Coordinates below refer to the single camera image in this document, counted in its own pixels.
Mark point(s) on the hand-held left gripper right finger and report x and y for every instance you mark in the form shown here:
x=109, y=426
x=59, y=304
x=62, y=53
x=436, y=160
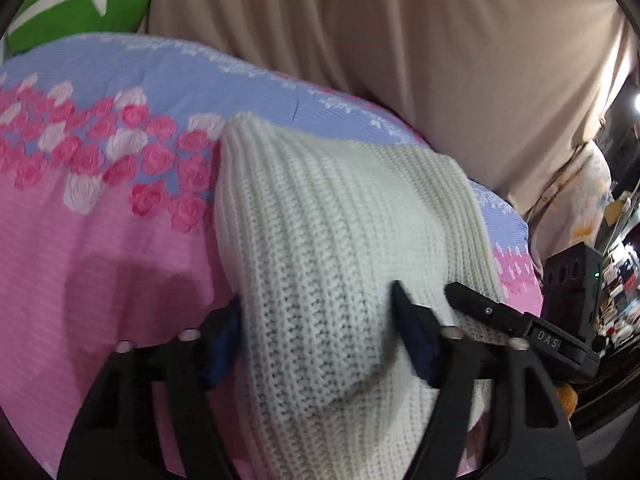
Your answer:
x=417, y=346

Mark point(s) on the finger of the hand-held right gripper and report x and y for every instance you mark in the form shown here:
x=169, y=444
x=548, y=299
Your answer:
x=485, y=312

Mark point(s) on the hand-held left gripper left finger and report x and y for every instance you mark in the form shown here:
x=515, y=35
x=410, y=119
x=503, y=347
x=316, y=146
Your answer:
x=225, y=355

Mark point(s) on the white knit sweater with stripes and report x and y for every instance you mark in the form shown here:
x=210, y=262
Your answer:
x=325, y=235

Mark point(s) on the cluttered pile of small goods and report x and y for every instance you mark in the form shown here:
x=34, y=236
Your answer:
x=622, y=285

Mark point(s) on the orange fuzzy object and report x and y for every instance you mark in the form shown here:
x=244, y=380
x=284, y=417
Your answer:
x=567, y=400

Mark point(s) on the cream floral cloth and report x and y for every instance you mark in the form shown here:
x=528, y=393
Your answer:
x=575, y=195

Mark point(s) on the floral pink and blue bedsheet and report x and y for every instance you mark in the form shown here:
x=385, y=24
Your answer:
x=100, y=260

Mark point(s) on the beige curtain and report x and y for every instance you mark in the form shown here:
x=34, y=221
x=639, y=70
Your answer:
x=400, y=35

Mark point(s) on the green cushion with white mark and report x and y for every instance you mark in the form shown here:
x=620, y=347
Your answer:
x=125, y=0

